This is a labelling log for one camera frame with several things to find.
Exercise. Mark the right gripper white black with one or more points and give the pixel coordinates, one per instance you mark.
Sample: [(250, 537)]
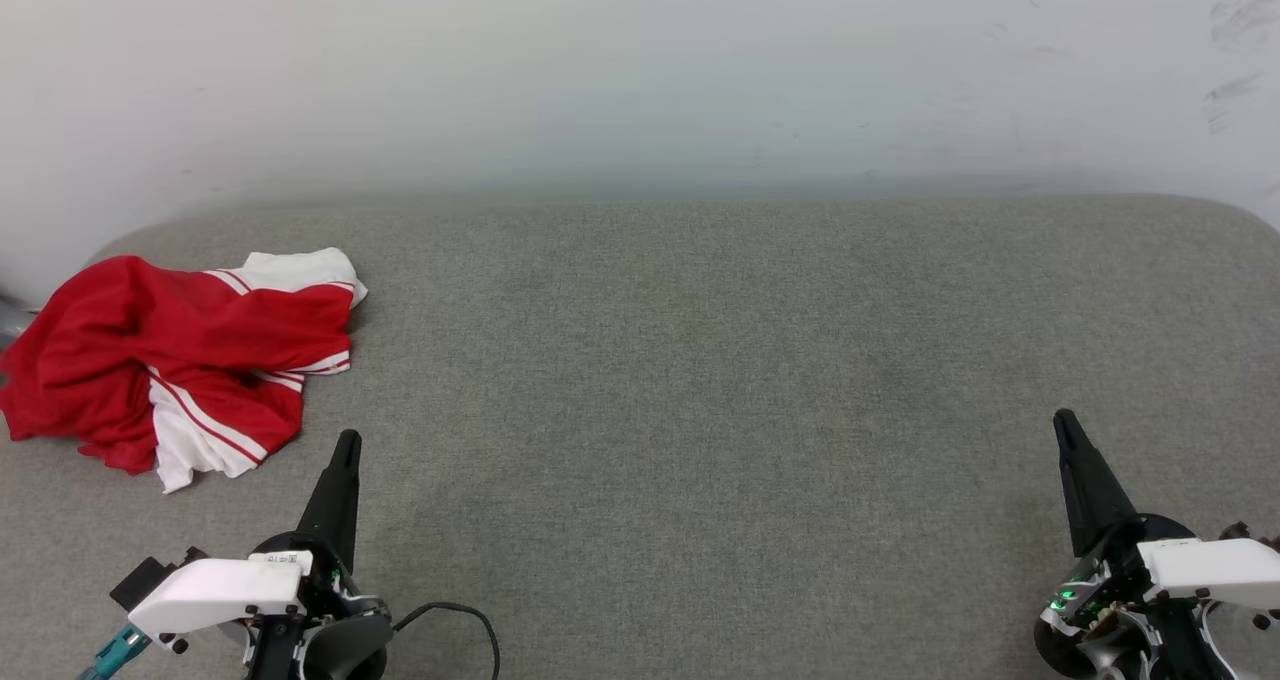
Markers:
[(1210, 570)]

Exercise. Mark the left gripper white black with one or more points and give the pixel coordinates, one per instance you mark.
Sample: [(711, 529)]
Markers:
[(215, 590)]

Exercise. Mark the red and white jersey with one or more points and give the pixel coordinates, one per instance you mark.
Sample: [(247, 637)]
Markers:
[(100, 350)]

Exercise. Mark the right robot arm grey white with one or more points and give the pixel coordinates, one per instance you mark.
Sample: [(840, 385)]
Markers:
[(1180, 652)]

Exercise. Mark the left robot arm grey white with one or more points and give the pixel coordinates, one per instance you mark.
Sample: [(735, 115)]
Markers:
[(340, 652)]

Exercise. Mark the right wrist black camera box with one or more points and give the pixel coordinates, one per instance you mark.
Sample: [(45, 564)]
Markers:
[(1240, 533)]

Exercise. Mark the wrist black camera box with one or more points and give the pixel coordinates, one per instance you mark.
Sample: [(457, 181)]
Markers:
[(1240, 533), (150, 580)]

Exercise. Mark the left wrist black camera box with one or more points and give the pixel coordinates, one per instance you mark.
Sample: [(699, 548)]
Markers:
[(150, 580)]

